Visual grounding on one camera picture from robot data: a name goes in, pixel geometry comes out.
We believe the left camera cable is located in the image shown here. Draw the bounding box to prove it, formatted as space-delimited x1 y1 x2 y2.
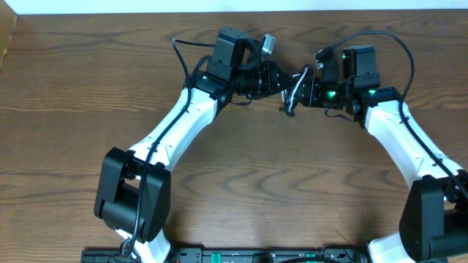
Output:
118 38 216 260

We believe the black USB cable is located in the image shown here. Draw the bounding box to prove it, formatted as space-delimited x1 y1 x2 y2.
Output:
279 64 314 118

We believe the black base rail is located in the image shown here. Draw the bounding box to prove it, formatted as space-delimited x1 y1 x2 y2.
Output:
80 247 370 263

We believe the white USB cable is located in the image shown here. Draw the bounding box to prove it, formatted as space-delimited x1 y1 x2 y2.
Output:
281 68 310 113

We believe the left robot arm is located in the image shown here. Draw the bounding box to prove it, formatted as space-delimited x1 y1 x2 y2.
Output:
94 27 303 262

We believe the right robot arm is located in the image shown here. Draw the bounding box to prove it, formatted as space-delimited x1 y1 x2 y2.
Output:
284 45 467 262

